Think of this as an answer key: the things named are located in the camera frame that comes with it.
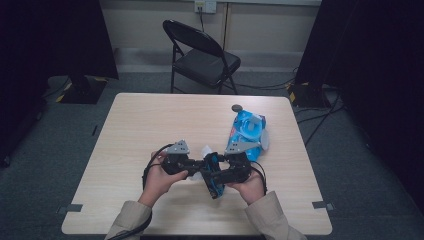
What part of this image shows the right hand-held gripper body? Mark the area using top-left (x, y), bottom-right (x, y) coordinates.
top-left (223, 141), bottom-right (262, 184)

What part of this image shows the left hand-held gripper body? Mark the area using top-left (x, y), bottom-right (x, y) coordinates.
top-left (161, 139), bottom-right (198, 176)

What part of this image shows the blue and black toy car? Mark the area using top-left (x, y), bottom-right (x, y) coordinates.
top-left (199, 151), bottom-right (228, 200)

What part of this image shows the blue wet wipes pack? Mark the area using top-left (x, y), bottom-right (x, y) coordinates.
top-left (225, 109), bottom-right (270, 163)

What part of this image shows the person's right hand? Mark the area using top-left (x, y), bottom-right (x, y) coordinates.
top-left (227, 169), bottom-right (266, 206)

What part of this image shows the person's left hand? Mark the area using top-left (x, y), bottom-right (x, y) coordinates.
top-left (138, 150), bottom-right (189, 208)

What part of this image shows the grey tape strip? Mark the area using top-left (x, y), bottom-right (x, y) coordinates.
top-left (312, 200), bottom-right (334, 212)
top-left (56, 203), bottom-right (84, 215)

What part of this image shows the black stand base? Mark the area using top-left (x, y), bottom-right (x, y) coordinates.
top-left (59, 75), bottom-right (108, 105)
top-left (287, 81), bottom-right (331, 108)

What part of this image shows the black folding chair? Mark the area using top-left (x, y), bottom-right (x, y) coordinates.
top-left (162, 19), bottom-right (242, 95)

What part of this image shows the black curtain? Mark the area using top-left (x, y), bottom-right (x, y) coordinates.
top-left (0, 0), bottom-right (119, 168)
top-left (294, 0), bottom-right (424, 214)

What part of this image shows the right hand-held gripper cable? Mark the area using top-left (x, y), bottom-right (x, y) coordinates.
top-left (249, 161), bottom-right (268, 196)

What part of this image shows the hand-held gripper cable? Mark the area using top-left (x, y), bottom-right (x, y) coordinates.
top-left (106, 143), bottom-right (175, 240)
top-left (249, 161), bottom-right (268, 196)

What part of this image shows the left hand-held gripper cable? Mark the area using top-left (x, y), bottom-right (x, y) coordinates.
top-left (106, 143), bottom-right (175, 240)

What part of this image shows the black floor cable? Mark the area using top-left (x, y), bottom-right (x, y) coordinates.
top-left (296, 88), bottom-right (345, 148)
top-left (233, 68), bottom-right (297, 92)

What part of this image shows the white wall socket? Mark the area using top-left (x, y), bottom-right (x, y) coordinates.
top-left (194, 0), bottom-right (218, 14)

